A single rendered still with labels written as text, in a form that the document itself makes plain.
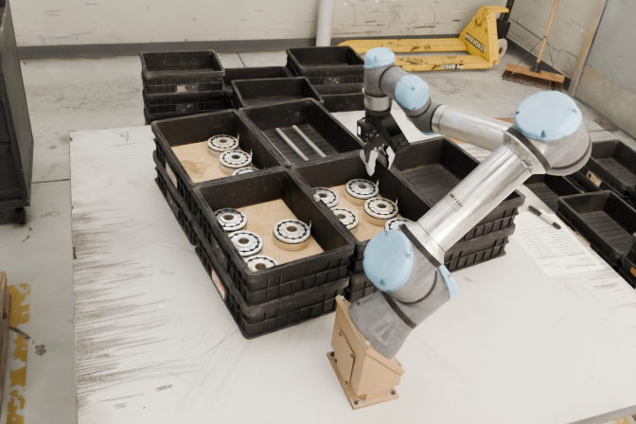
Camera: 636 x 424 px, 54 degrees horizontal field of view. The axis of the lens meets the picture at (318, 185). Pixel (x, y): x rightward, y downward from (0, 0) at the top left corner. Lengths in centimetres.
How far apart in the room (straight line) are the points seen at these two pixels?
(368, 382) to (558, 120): 70
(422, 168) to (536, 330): 66
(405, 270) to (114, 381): 74
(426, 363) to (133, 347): 73
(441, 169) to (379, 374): 92
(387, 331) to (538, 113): 56
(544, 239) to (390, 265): 102
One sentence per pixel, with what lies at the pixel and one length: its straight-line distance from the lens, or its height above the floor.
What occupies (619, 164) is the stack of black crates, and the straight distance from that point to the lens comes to 360.
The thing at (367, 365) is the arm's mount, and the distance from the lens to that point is 144.
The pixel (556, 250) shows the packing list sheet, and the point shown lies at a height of 70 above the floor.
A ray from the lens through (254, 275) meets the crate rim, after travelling 148.
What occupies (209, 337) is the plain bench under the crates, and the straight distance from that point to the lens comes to 165.
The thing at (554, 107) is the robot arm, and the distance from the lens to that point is 131.
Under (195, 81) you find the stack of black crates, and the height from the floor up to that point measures 54.
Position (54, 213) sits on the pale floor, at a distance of 332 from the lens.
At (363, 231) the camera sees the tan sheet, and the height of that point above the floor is 83.
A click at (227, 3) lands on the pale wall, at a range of 499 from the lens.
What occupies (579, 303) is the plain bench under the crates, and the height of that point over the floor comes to 70.
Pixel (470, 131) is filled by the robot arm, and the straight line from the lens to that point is 154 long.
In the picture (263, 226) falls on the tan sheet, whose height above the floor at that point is 83.
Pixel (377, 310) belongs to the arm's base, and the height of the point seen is 94.
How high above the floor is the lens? 192
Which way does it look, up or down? 33 degrees down
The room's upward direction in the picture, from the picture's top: 7 degrees clockwise
